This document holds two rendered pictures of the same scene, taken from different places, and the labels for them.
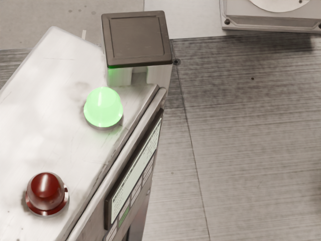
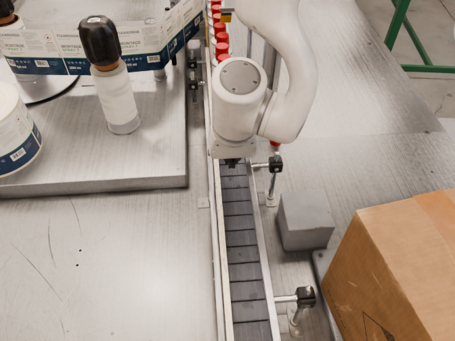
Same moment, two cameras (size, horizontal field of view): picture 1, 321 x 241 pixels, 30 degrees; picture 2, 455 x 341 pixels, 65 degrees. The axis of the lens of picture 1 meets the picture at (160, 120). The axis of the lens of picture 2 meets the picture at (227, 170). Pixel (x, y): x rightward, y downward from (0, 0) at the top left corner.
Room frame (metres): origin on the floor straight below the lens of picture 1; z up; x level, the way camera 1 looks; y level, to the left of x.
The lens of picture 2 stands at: (0.31, -0.88, 1.55)
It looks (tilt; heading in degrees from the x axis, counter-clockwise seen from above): 49 degrees down; 102
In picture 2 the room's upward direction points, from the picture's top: straight up
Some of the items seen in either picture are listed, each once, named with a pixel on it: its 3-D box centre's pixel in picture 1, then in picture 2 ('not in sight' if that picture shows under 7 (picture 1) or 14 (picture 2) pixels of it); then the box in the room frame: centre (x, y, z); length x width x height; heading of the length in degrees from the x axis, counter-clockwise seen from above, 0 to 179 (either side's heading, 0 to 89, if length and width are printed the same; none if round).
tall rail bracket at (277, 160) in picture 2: not in sight; (264, 177); (0.29, -0.35, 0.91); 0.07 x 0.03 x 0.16; 16
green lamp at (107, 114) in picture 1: (103, 104); not in sight; (0.20, 0.04, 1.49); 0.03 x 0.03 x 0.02
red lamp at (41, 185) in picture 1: (46, 191); not in sight; (0.14, 0.06, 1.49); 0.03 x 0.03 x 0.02
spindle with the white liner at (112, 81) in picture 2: not in sight; (111, 78); (-0.12, -0.21, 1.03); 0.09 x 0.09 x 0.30
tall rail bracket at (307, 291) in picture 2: not in sight; (289, 308); (0.37, -0.64, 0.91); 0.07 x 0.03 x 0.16; 16
